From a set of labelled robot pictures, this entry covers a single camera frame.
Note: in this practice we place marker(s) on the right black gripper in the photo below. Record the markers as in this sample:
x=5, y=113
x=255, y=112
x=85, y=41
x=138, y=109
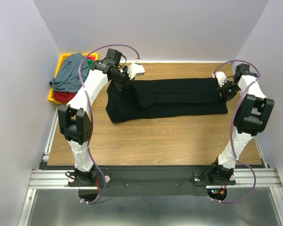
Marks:
x=227, y=96

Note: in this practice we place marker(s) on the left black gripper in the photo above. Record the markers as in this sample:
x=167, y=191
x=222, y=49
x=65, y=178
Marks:
x=125, y=84

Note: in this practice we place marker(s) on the black t shirt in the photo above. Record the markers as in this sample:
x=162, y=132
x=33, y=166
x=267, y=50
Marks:
x=148, y=99

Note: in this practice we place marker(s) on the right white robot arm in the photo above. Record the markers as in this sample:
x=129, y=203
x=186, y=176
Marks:
x=250, y=118

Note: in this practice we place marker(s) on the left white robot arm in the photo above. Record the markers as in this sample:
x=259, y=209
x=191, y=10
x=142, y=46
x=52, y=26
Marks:
x=76, y=120

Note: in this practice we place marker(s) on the green t shirt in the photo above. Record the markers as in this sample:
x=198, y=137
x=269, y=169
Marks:
x=90, y=62

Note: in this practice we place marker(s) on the grey blue t shirt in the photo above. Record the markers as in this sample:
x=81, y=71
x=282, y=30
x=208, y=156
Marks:
x=67, y=78

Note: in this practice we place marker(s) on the yellow plastic bin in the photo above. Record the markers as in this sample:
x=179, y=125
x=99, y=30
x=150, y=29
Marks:
x=66, y=82

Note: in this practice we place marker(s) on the red t shirt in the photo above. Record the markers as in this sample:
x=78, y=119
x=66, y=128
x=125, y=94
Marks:
x=59, y=97

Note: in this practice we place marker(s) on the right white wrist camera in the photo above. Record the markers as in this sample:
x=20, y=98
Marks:
x=220, y=77

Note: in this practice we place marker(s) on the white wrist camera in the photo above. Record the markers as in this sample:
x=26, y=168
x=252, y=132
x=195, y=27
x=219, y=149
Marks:
x=135, y=69
x=220, y=77

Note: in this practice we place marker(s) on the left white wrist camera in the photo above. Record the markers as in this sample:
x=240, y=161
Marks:
x=135, y=69

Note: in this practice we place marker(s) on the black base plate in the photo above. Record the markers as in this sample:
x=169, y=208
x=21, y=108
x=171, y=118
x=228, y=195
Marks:
x=117, y=181

